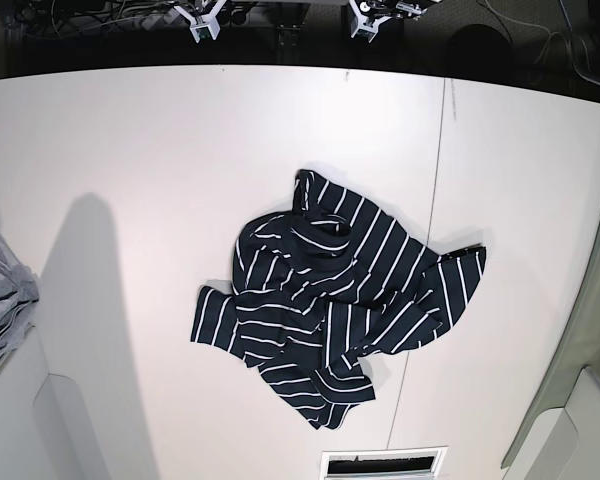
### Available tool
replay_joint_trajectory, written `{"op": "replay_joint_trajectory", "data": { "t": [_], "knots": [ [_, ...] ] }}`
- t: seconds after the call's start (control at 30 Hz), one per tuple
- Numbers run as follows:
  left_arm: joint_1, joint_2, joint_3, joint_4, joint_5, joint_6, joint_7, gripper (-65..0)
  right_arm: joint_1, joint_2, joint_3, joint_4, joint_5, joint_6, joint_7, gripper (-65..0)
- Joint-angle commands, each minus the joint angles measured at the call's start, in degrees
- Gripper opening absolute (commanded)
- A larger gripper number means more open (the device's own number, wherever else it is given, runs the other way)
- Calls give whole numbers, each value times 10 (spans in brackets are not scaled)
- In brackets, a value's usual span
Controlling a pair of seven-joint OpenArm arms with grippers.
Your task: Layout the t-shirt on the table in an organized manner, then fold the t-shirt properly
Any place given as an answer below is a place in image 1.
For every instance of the green-grey side panel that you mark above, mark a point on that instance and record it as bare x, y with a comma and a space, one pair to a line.
578, 346

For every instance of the white power strip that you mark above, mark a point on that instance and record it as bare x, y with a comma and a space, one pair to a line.
157, 20

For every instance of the white slotted vent tray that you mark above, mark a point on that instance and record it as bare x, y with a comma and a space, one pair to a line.
405, 464

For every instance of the white left side panel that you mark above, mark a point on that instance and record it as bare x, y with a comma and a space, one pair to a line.
45, 430

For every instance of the navy white-striped t-shirt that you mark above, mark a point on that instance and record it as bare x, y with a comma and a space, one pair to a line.
317, 288

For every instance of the black round stool base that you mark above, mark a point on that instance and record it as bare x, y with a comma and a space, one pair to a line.
477, 45

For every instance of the grey cloth pile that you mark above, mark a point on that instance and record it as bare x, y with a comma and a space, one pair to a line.
18, 296

